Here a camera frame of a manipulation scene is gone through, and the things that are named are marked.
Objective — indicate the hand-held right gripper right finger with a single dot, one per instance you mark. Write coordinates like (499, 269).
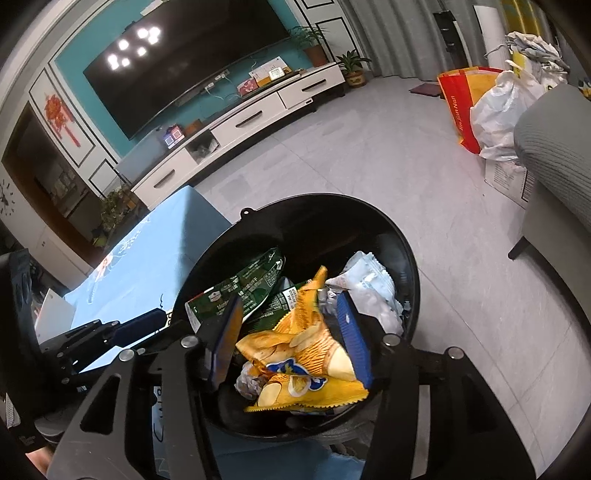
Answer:
(353, 341)

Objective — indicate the white printed cardboard box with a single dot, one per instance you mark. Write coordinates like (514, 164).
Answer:
(508, 180)

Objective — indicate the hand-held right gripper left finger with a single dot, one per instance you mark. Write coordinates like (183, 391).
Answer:
(226, 341)

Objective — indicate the orange shopping bag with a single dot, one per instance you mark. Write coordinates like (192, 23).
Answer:
(455, 106)

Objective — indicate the white television cabinet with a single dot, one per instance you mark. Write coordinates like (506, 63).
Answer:
(240, 122)

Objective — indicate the black bucket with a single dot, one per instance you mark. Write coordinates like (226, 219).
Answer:
(314, 230)

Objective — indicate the green snack wrapper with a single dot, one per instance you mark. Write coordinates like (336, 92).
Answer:
(244, 286)

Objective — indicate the cluster of potted plants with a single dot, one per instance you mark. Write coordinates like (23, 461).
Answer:
(115, 207)

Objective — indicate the dark wooden display cabinet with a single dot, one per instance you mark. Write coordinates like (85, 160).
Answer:
(41, 170)

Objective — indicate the blue floral blanket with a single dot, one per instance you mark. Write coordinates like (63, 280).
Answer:
(152, 258)

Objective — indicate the upright vacuum cleaner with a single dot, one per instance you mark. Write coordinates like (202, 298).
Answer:
(445, 32)

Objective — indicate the pink card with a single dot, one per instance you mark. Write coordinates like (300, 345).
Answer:
(247, 86)

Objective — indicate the silver patterned bag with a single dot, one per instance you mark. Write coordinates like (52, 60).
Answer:
(535, 48)

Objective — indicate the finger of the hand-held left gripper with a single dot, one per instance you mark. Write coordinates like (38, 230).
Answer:
(138, 325)

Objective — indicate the black television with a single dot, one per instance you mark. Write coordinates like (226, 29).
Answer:
(184, 60)

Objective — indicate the yellow snack bag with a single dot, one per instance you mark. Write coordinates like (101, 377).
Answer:
(300, 350)

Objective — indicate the white plastic bag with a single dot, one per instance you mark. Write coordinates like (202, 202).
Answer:
(498, 120)

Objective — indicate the grey panel heater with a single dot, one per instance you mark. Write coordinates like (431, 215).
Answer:
(138, 154)

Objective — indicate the small blue display stand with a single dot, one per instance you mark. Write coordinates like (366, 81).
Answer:
(171, 136)

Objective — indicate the white desk calendar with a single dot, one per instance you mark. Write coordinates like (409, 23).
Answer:
(272, 71)

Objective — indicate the grey sofa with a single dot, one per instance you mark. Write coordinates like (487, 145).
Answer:
(554, 161)

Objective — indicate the white paper roll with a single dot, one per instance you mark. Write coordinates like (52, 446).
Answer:
(489, 27)

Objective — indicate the dark floor mat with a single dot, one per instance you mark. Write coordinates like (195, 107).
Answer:
(425, 90)

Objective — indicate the grey curtain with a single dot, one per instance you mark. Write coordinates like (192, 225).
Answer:
(392, 32)

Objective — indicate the light blue plastic wrapper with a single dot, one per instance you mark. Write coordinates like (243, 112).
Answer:
(369, 286)

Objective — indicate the black wall clock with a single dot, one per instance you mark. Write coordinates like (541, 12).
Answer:
(4, 198)

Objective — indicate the small potted plant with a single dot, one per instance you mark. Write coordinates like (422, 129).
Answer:
(353, 67)

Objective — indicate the tall potted plant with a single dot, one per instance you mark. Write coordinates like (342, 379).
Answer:
(311, 41)

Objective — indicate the red knot decoration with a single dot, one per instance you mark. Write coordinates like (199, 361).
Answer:
(60, 117)

